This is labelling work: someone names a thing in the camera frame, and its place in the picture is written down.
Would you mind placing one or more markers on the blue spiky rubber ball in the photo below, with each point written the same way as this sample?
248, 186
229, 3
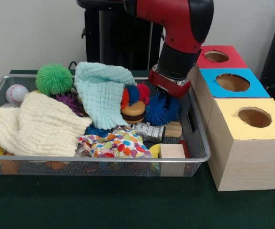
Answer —
156, 112

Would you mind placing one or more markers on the toy hamburger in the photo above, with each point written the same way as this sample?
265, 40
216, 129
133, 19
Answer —
132, 112

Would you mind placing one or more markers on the cream waffle cloth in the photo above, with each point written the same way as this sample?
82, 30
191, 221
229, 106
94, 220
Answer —
39, 128

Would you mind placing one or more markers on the red blue orange pompom ball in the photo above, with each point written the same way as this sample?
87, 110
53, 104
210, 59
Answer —
137, 91

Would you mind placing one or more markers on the white cloth with colourful dots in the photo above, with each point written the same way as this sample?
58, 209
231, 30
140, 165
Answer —
118, 145

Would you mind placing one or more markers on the rounded wooden block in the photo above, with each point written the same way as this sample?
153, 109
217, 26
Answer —
174, 130

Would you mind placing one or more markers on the green spiky rubber ball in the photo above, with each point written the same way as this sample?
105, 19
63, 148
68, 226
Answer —
53, 78

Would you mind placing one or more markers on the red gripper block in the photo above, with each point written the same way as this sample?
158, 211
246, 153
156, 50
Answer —
170, 87

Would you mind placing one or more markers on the mint green waffle cloth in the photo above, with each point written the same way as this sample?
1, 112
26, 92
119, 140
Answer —
99, 95

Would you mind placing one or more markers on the wooden box with three holes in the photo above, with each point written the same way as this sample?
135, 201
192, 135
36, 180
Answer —
247, 162

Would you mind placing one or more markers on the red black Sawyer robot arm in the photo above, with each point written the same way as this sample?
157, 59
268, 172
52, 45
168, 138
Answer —
175, 23

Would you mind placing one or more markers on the white baseball with red stitches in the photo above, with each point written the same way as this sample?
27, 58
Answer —
16, 94

